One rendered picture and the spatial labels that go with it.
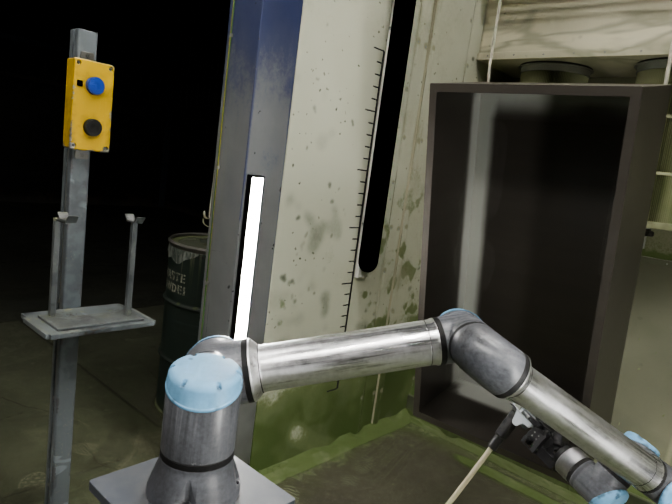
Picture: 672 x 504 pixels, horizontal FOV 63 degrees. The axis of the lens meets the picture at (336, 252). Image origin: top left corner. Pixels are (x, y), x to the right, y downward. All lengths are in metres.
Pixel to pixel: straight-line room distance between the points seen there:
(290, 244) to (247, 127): 0.48
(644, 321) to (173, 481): 2.37
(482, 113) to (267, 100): 0.77
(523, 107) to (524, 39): 1.02
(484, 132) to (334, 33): 0.68
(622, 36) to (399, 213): 1.24
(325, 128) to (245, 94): 0.38
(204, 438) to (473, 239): 1.39
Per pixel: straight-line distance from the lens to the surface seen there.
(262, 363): 1.30
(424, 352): 1.33
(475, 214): 2.18
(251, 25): 2.03
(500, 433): 1.85
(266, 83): 2.00
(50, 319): 1.82
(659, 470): 1.55
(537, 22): 3.04
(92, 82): 1.81
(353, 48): 2.32
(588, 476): 1.70
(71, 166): 1.88
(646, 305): 3.07
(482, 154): 2.14
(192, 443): 1.16
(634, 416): 2.87
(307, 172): 2.15
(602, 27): 2.92
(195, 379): 1.13
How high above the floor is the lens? 1.34
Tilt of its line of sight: 9 degrees down
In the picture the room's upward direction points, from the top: 8 degrees clockwise
